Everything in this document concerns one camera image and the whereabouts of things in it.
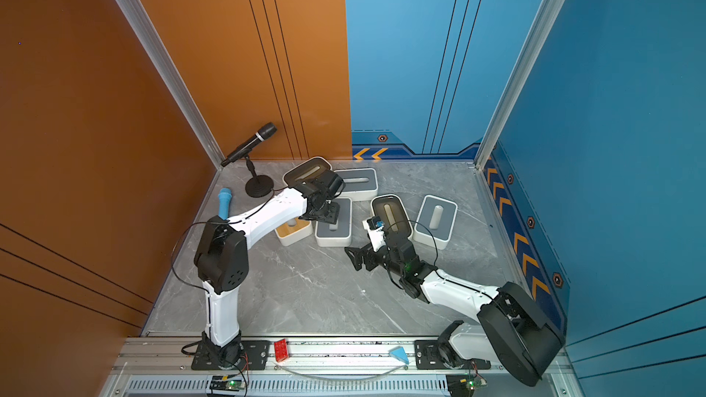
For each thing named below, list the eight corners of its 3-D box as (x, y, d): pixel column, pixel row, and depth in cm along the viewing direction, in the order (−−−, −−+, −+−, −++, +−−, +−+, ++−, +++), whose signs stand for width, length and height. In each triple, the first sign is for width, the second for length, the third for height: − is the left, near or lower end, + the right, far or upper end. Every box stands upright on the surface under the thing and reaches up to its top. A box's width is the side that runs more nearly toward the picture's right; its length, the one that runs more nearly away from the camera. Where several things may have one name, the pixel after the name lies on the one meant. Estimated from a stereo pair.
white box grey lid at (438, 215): (407, 242, 98) (409, 233, 93) (420, 202, 109) (423, 192, 104) (445, 255, 94) (449, 247, 90) (454, 213, 106) (459, 203, 101)
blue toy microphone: (219, 221, 104) (214, 214, 100) (223, 195, 112) (219, 188, 108) (229, 219, 104) (224, 212, 101) (232, 194, 112) (228, 187, 109)
